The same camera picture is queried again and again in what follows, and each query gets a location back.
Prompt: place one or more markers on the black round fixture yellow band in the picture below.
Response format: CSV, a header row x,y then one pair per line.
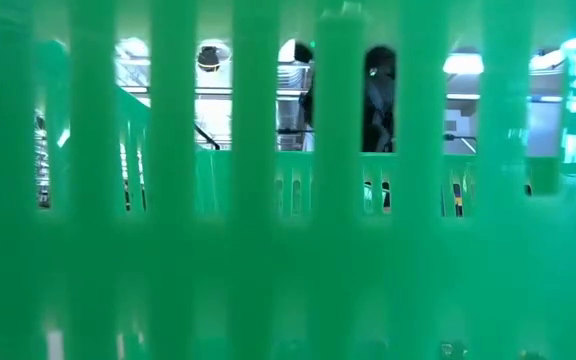
x,y
208,60

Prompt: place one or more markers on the bright ceiling light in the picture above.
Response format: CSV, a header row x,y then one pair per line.
x,y
463,64

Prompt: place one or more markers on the green plastic basket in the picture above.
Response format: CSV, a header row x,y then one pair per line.
x,y
268,275

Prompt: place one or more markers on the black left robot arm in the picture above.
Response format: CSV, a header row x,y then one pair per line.
x,y
378,125

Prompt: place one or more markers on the black plastic basket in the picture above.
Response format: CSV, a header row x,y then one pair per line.
x,y
386,192

